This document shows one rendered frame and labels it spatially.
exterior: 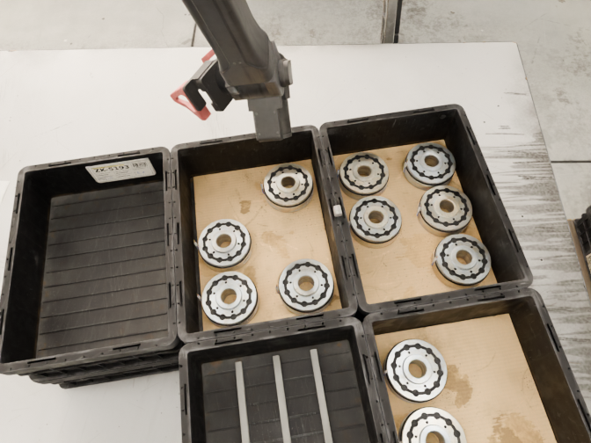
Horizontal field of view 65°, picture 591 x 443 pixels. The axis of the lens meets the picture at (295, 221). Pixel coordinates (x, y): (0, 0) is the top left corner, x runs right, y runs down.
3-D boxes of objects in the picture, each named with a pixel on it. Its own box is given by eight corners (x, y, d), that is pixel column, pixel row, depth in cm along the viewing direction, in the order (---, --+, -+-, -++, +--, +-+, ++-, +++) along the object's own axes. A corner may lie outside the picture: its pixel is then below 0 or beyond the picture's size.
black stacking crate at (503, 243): (317, 157, 104) (318, 125, 94) (446, 138, 105) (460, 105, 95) (354, 330, 86) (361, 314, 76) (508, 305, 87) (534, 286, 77)
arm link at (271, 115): (287, 59, 60) (222, 67, 61) (296, 147, 64) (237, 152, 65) (297, 56, 71) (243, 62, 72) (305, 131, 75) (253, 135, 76)
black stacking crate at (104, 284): (49, 197, 102) (20, 169, 92) (184, 177, 103) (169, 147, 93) (31, 383, 84) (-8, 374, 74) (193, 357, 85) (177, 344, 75)
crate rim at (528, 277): (317, 130, 96) (317, 123, 93) (458, 109, 97) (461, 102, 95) (359, 318, 78) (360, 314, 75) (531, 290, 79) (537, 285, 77)
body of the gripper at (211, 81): (245, 73, 80) (278, 70, 75) (214, 112, 76) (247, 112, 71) (226, 40, 76) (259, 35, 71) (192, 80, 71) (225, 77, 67)
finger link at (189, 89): (199, 94, 83) (236, 92, 77) (176, 121, 80) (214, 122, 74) (177, 62, 78) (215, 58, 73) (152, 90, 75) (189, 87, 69)
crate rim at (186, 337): (172, 151, 94) (170, 144, 92) (317, 130, 96) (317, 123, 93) (181, 347, 76) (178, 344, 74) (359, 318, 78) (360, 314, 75)
